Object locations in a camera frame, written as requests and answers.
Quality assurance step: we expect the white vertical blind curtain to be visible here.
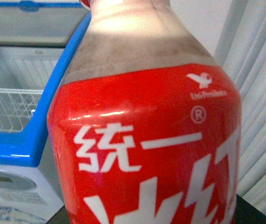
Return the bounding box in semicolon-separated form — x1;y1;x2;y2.
215;0;266;215

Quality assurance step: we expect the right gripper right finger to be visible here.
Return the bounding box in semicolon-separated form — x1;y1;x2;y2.
235;195;266;224

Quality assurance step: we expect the white chest freezer blue trim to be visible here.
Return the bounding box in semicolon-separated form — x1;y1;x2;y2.
0;0;90;224

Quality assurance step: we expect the red label drink bottle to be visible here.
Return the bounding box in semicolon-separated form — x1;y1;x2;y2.
47;0;241;224

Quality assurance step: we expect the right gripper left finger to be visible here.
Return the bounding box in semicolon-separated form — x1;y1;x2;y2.
47;206;67;224

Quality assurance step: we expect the white wire freezer basket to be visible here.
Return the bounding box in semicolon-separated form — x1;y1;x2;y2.
0;88;43;133

